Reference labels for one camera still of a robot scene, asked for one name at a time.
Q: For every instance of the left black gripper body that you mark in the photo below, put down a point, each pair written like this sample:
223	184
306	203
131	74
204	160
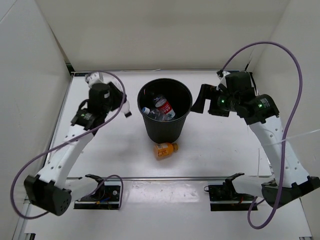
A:
107	109

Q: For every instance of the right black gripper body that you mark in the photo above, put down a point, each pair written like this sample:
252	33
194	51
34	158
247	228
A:
228	100

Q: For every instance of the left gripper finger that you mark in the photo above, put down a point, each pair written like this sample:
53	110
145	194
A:
116	98
113	88

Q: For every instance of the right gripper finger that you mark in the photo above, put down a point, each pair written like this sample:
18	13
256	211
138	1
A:
218	112
207	92

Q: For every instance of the clear bottle black cap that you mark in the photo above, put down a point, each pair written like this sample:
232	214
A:
126	109

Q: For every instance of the clear bottle blue label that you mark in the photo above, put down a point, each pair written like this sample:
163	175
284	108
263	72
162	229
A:
146	111

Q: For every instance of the clear bottle red label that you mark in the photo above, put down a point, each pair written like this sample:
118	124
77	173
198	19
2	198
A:
162	104

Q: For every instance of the clear unlabelled plastic bottle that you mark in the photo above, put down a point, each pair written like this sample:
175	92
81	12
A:
161	117

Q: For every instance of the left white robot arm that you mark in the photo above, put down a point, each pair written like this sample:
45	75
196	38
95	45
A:
48	189

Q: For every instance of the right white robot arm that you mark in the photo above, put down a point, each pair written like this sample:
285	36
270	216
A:
289	175

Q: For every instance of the black plastic bin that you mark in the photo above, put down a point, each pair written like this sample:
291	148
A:
180	98

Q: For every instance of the orange juice bottle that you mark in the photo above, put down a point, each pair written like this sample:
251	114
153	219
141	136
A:
163	150

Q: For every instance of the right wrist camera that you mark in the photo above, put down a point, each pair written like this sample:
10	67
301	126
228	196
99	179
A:
222	77

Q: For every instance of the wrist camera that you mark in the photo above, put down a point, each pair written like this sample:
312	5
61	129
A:
222	77
94	78

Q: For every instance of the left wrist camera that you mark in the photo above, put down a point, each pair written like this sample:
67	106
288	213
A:
94	78

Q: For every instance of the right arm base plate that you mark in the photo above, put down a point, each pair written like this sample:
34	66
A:
224	198

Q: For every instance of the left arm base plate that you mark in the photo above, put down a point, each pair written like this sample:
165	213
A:
108	196

